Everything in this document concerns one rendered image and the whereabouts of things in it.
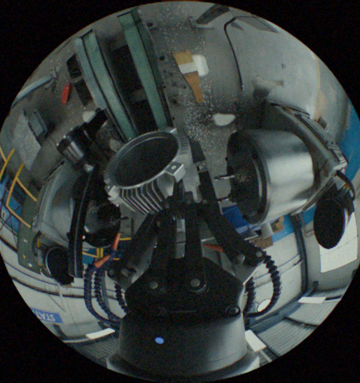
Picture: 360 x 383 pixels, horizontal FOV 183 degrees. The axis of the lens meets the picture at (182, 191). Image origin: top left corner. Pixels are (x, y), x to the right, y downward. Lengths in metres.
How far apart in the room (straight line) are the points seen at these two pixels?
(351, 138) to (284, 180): 5.27
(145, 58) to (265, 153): 0.30
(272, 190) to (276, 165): 0.05
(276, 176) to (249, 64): 0.39
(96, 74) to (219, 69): 0.34
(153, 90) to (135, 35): 0.17
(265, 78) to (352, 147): 5.05
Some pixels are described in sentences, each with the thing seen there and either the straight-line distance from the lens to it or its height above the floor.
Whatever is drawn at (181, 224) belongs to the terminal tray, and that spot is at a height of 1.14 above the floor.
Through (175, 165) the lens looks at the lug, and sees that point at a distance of 0.20.
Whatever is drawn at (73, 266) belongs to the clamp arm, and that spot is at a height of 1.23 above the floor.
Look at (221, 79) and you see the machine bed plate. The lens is 0.45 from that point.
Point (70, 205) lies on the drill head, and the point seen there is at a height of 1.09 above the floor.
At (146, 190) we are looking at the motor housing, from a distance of 0.19.
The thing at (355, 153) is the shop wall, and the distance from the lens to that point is 5.41.
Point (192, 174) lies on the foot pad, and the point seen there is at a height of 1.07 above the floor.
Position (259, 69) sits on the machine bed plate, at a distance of 0.53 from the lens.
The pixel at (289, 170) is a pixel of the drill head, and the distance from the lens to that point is 0.27.
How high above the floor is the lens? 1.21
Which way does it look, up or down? 33 degrees down
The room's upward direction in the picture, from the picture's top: 171 degrees clockwise
